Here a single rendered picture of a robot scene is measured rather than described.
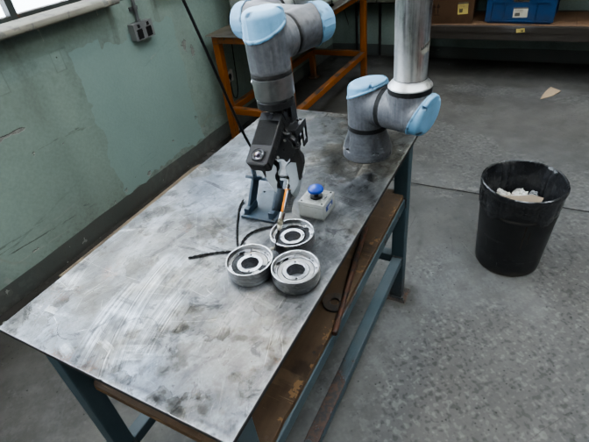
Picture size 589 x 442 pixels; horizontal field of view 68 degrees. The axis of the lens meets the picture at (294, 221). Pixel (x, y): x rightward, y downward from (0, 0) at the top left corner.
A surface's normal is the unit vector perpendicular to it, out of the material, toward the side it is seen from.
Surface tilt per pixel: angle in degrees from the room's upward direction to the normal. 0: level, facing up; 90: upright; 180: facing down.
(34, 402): 0
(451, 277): 0
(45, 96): 90
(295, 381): 0
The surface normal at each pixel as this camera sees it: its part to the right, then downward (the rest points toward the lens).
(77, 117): 0.88, 0.20
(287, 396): -0.11, -0.80
